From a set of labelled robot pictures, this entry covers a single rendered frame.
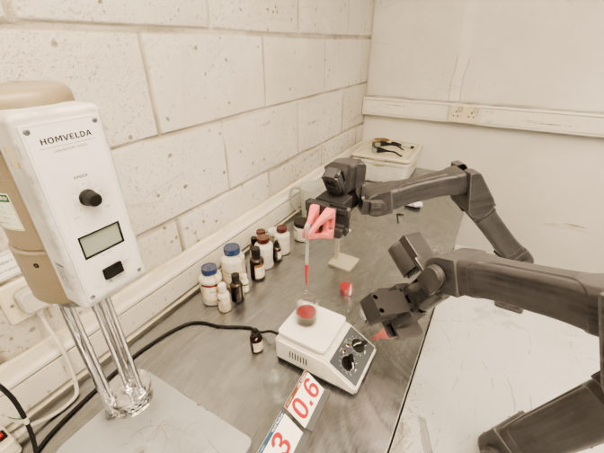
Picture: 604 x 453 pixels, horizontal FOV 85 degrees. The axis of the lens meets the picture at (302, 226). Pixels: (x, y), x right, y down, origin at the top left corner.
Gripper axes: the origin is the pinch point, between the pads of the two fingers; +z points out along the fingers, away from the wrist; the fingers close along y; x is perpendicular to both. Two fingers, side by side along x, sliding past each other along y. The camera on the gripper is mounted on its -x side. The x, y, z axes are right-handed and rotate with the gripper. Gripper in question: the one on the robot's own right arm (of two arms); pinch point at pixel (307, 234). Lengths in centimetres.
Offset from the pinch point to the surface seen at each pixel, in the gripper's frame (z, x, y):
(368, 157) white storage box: -111, 18, -27
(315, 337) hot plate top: 3.5, 23.2, 4.2
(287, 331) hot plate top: 5.0, 23.2, -2.0
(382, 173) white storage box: -112, 26, -19
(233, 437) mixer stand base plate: 25.7, 31.0, -0.8
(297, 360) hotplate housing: 6.7, 28.8, 1.8
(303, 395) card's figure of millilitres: 13.0, 29.3, 6.8
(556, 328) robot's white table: -38, 32, 53
